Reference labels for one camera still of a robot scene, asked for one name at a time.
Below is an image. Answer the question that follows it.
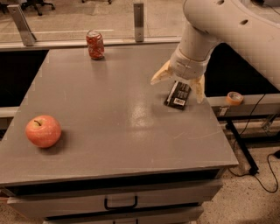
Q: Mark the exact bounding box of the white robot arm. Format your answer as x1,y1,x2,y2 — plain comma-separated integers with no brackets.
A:
150,0,280,102

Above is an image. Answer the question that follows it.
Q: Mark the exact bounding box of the left metal railing bracket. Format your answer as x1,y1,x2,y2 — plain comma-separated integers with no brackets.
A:
7,4,36,46

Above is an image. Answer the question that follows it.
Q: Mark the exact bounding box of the lower grey drawer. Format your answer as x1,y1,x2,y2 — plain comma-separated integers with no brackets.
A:
43,206,204,224

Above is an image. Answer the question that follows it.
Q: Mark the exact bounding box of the middle metal railing bracket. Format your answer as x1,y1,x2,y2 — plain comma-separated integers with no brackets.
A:
133,3,144,42

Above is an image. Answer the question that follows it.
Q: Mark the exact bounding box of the red apple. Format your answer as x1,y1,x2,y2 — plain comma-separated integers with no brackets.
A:
25,115,62,148

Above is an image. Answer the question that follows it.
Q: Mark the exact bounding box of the black floor cable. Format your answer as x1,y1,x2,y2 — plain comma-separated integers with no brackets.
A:
227,93,280,194

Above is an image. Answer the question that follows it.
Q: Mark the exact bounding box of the grey side rail bench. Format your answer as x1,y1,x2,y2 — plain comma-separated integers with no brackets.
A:
207,94,280,117

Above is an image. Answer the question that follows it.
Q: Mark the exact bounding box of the grey drawer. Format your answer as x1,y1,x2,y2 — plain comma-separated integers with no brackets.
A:
43,206,204,224
8,179,222,218

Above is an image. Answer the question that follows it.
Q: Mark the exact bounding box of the upper grey drawer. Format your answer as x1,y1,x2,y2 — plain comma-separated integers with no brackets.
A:
8,179,222,218

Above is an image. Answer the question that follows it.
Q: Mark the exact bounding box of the metal railing bracket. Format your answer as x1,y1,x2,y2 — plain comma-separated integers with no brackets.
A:
133,3,144,42
7,4,36,46

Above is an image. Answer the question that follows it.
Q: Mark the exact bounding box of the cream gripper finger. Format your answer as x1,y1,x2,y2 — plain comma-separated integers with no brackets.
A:
190,75,205,103
150,60,174,85

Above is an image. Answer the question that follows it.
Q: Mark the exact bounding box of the black rxbar chocolate wrapper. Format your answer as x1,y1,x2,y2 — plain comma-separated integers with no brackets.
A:
164,81,191,110

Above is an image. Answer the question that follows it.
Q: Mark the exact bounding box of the black office chair base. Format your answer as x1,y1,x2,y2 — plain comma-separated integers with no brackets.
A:
21,0,55,17

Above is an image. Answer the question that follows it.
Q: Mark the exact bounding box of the black upper drawer handle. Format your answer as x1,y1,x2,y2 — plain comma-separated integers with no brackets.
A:
103,196,138,211

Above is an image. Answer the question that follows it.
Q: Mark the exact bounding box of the black table leg strut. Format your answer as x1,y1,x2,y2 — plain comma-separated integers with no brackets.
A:
226,119,259,176

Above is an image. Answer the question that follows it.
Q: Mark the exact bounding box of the red soda can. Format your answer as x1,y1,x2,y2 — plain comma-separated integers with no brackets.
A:
86,30,104,60

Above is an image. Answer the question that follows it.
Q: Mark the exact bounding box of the orange tape roll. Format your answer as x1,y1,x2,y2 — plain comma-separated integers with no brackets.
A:
226,91,243,106

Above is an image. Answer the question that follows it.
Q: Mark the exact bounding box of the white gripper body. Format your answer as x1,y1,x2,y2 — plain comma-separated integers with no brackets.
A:
169,47,210,80

